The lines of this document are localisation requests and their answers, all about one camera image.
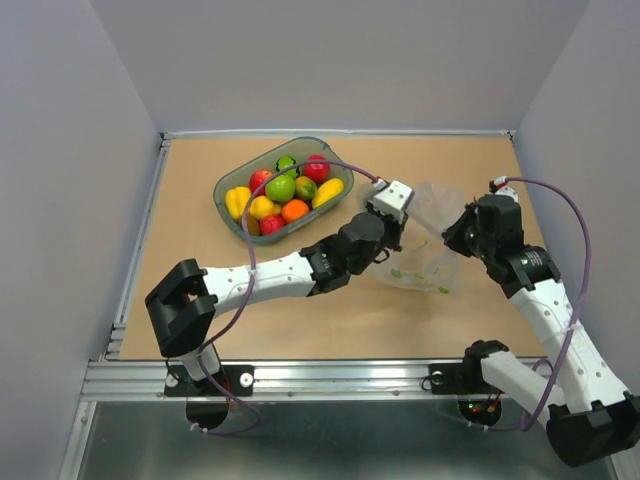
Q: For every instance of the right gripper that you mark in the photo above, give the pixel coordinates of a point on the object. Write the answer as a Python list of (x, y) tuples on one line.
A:
[(455, 233)]

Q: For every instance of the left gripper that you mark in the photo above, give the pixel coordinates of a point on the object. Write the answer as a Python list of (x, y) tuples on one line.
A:
[(394, 224)]

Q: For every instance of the clear plastic bag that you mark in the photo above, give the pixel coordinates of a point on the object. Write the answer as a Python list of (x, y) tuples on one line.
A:
[(425, 263)]

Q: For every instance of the green fruit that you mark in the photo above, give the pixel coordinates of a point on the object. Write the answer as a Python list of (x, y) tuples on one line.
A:
[(281, 189)]

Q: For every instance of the yellow toy pear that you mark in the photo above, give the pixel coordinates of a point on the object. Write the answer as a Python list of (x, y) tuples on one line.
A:
[(262, 207)]

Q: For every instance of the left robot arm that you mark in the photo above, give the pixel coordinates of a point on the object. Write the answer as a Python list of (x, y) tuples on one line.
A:
[(184, 303)]

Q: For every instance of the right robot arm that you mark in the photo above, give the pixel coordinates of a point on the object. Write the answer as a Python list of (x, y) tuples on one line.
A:
[(588, 413)]

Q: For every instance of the orange toy fruit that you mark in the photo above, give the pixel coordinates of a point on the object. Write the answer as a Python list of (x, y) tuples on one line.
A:
[(294, 210)]

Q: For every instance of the yellow toy mango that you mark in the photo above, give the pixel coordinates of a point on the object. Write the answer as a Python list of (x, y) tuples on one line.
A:
[(327, 191)]

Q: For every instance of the red apple right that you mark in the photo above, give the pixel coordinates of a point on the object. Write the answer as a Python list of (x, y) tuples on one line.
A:
[(317, 169)]

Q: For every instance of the red apple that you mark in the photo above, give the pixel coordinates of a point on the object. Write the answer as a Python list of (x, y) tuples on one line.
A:
[(317, 169), (257, 180)]

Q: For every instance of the red toy strawberry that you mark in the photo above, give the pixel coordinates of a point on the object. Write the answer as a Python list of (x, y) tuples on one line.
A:
[(271, 224)]

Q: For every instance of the grey-green plastic basin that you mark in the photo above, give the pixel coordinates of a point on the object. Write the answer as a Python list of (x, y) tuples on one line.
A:
[(300, 148)]

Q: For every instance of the green toy watermelon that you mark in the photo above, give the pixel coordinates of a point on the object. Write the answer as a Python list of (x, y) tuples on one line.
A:
[(289, 166)]

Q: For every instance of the red apple left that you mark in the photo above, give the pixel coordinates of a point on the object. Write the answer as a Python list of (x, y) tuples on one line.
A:
[(257, 180)]

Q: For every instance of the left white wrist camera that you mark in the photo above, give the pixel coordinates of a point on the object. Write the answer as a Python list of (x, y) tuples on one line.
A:
[(390, 198)]

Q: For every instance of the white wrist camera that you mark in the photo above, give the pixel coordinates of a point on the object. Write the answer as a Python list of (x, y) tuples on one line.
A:
[(500, 186), (390, 198)]

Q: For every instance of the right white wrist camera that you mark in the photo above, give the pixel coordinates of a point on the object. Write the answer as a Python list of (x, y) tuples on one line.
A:
[(500, 186)]

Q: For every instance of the aluminium front rail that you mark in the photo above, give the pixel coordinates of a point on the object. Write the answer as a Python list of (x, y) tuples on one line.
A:
[(273, 381)]

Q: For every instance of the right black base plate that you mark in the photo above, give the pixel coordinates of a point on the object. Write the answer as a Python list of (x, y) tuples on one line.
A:
[(450, 378)]

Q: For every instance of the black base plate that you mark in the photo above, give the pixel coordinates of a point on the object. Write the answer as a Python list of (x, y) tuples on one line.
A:
[(236, 379), (450, 378)]

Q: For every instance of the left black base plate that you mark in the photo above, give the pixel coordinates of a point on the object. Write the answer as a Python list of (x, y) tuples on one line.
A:
[(236, 379)]

